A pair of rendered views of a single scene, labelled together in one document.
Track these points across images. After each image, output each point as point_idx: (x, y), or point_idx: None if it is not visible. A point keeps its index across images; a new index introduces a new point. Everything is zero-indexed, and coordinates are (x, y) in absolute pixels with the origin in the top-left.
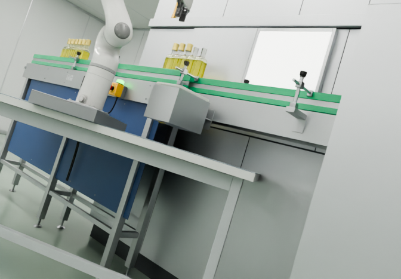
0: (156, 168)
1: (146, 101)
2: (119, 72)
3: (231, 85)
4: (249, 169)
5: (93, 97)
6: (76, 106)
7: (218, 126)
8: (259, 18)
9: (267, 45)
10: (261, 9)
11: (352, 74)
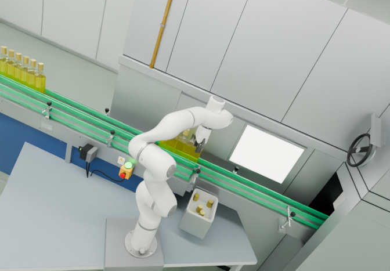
0: None
1: None
2: (118, 145)
3: (230, 182)
4: None
5: (149, 245)
6: (147, 267)
7: None
8: (248, 112)
9: (252, 138)
10: (249, 101)
11: (327, 240)
